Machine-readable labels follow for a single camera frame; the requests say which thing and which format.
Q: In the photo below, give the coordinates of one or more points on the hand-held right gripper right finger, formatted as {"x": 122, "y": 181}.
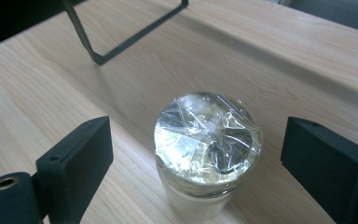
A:
{"x": 332, "y": 168}

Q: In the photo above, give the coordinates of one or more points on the glass jar of yellow grains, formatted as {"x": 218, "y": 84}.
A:
{"x": 205, "y": 140}

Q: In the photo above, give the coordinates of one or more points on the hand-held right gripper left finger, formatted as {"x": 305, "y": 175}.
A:
{"x": 77, "y": 161}

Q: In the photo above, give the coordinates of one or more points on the black metal shelf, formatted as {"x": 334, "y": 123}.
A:
{"x": 99, "y": 58}

